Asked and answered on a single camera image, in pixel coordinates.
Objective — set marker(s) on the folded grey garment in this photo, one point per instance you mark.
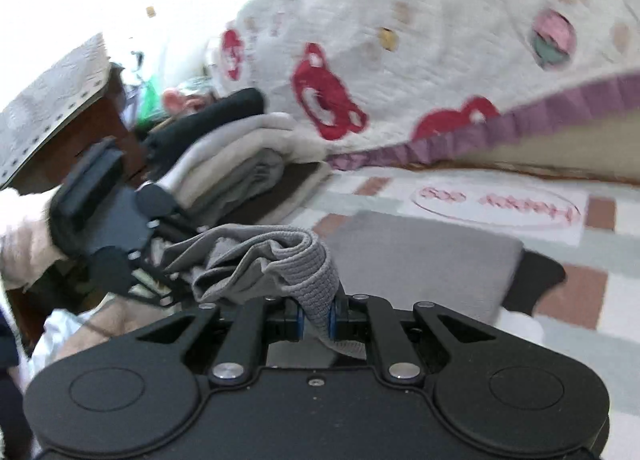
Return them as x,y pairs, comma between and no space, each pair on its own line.
408,260

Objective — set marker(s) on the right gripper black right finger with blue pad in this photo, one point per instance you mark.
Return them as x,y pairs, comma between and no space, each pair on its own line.
404,347

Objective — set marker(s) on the left hand of person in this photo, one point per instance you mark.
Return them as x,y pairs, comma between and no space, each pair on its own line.
26,252

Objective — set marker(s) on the grey rabbit plush toy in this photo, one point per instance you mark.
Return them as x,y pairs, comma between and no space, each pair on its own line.
177,102

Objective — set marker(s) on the black white patterned cloth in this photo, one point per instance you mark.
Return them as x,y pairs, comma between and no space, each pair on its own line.
52,101

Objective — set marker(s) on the beige mattress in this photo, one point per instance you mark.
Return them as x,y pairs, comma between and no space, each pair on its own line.
605,150

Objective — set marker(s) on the white quilt red bears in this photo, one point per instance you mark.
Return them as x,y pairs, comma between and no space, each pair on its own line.
399,81

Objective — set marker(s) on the brown wooden nightstand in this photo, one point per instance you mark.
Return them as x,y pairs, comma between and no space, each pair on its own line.
101,119

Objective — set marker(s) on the stack of folded clothes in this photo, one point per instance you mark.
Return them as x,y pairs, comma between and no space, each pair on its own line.
226,153

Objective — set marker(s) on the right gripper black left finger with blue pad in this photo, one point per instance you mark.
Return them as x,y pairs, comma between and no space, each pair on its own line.
228,345

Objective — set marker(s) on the green plastic bag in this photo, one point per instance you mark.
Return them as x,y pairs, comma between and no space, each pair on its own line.
149,73

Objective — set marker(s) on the grey knit garment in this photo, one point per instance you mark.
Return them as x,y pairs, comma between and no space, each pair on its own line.
235,263

